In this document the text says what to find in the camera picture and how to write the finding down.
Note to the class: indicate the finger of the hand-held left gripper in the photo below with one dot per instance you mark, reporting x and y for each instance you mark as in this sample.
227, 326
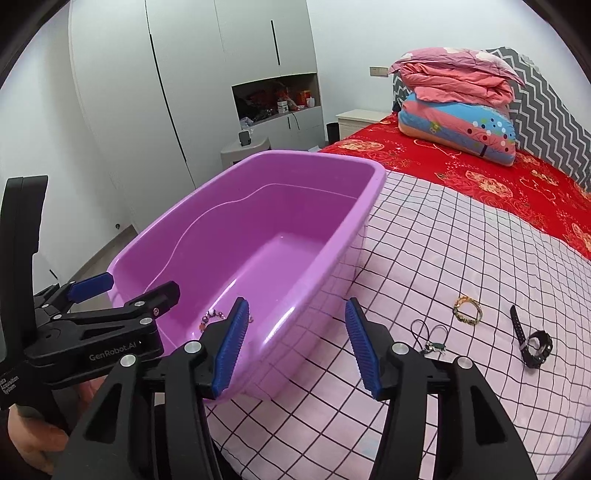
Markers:
157, 297
92, 285

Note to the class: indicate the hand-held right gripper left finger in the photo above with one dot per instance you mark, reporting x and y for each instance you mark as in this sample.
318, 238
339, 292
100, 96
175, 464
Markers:
231, 350

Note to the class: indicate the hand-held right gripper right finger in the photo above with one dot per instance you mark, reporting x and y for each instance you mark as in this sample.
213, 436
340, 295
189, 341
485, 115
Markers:
364, 355

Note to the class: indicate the purple plastic tub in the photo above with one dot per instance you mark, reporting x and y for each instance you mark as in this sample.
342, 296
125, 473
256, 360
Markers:
277, 258

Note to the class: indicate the person's left hand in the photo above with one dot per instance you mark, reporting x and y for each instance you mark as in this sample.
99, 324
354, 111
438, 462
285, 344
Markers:
27, 443

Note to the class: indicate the pink checkered blanket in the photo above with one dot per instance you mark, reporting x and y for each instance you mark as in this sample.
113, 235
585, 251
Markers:
438, 258

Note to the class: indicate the grey round side table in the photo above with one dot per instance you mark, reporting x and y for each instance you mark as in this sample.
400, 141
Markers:
240, 154

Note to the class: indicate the black wrist watch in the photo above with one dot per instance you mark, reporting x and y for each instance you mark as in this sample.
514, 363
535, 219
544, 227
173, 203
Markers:
538, 346

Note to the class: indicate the phone on stand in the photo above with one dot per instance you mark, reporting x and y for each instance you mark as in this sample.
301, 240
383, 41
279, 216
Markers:
244, 138

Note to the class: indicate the red floral bedsheet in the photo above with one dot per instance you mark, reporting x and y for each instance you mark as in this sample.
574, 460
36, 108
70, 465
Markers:
415, 157

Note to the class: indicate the black cylinder bin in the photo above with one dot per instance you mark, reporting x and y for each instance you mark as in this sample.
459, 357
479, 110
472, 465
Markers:
331, 132

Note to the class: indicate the white jar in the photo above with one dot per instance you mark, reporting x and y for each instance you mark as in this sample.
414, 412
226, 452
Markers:
282, 107

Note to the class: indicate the white wardrobe with niche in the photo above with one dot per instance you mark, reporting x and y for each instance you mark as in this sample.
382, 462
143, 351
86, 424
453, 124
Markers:
184, 69

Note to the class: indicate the white nightstand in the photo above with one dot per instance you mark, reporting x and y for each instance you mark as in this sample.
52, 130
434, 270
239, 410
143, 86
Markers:
360, 117

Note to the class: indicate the orange box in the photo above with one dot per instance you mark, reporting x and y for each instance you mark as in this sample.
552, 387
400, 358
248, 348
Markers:
304, 97

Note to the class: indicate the folded pink quilt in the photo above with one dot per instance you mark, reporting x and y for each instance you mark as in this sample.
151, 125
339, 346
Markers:
452, 78

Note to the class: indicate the wall switch plate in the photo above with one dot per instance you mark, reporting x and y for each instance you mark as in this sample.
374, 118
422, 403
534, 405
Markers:
379, 70

